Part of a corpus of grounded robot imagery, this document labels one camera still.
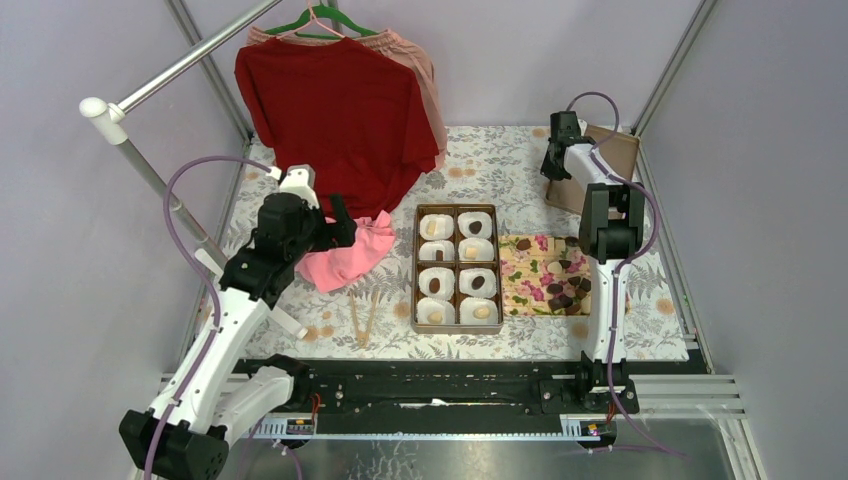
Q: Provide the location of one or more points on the green hanger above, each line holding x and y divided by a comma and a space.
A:
324, 16

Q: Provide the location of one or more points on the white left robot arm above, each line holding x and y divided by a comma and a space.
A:
189, 428

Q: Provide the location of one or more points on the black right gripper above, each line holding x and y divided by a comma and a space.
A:
551, 173

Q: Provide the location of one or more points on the gold box lid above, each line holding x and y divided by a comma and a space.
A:
620, 152

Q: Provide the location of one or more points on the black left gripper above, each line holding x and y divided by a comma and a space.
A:
336, 235

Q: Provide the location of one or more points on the gold chocolate box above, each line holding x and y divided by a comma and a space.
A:
456, 270

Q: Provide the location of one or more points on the beige pink garment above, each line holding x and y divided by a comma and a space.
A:
393, 46

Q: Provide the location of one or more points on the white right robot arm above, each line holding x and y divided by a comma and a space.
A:
610, 235

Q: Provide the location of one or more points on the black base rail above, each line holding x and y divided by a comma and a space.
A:
441, 396

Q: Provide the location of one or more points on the red t-shirt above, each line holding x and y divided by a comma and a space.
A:
355, 116

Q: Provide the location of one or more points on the pink cloth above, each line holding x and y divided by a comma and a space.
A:
336, 268

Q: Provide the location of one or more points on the floral chocolate tray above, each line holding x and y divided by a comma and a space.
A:
544, 276

